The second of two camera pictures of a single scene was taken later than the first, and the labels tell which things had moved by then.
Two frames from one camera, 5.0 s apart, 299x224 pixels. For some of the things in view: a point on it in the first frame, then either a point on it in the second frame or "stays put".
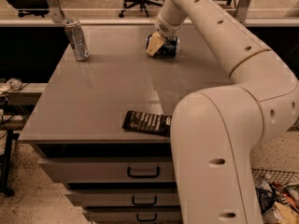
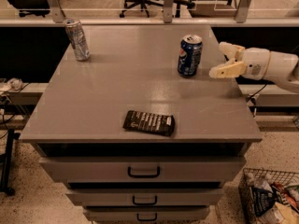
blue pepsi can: (169, 49) -> (190, 55)
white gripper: (163, 28) -> (254, 63)
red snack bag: (284, 196) stays put
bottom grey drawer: (135, 215) stays put
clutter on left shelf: (11, 86) stays put
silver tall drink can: (77, 39) stays put
